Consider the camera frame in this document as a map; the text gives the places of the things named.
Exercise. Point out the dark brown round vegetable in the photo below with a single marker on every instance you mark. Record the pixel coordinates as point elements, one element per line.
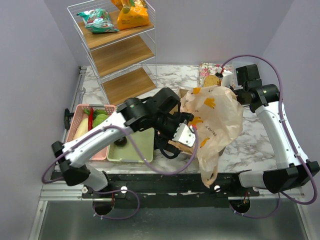
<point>121,142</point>

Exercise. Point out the beige canvas tote bag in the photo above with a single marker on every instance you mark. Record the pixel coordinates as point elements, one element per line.
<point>173,147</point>

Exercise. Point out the brown bread slices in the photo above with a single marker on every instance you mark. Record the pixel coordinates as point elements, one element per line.
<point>212,80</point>

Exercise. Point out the orange plastic grocery bag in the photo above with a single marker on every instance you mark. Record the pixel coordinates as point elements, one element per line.
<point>218,118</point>

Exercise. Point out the black metal base rail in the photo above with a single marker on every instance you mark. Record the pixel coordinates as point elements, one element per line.
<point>155,191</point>

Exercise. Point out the green vegetable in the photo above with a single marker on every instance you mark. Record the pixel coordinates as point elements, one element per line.
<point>99,116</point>

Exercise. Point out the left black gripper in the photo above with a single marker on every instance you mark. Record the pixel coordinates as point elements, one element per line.
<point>178,118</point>

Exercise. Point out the pink plastic basket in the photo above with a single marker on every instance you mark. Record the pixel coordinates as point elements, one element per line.
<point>79,115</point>

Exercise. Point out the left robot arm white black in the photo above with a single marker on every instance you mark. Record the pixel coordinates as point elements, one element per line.
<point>131,116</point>

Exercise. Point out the white wire wooden shelf rack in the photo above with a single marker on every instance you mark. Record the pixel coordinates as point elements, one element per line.
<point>119,59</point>

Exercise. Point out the red chili pepper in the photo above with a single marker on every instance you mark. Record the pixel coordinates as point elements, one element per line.
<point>90,119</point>

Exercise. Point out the teal snack package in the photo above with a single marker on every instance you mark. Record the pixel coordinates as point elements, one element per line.
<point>98,21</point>

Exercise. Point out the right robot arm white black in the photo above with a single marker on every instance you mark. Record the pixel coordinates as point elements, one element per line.
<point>292,164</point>

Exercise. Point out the green plastic basket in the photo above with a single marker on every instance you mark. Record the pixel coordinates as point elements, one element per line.
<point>127,153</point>

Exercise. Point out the yellow snack package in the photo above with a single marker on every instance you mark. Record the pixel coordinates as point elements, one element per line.
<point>132,17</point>

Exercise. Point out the black clamp handle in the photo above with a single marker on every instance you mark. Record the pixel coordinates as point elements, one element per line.
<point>67,118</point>

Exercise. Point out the white daikon radish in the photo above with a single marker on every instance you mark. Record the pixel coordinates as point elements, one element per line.
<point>82,128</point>

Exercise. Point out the floral pattern tray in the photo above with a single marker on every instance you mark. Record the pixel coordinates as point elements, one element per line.
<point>204,70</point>

